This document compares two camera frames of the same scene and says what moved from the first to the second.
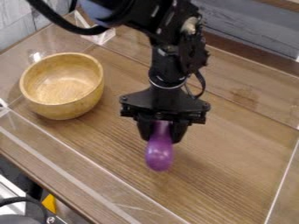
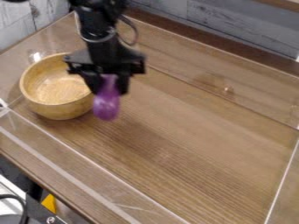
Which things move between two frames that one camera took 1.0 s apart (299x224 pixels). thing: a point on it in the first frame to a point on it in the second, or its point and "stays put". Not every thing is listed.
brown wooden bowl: x=60 y=85 stays put
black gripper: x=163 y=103 to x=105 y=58
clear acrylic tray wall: x=73 y=174 stays put
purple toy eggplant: x=158 y=147 to x=106 y=101
